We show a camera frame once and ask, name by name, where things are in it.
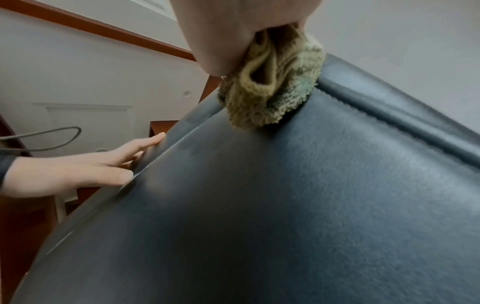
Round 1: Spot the person's left hand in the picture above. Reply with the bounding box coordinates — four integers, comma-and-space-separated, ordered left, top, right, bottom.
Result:
0, 131, 168, 199

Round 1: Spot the person's right hand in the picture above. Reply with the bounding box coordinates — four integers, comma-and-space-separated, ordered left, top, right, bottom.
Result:
168, 0, 324, 77

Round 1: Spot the green cleaning cloth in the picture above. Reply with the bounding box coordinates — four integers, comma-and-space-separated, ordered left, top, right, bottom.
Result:
217, 24, 328, 131

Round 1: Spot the black leather chair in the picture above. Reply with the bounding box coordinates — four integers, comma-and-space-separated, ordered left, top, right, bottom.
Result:
11, 53, 480, 304

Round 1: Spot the thin black cable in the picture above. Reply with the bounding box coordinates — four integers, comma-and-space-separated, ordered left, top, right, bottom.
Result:
0, 125, 82, 153

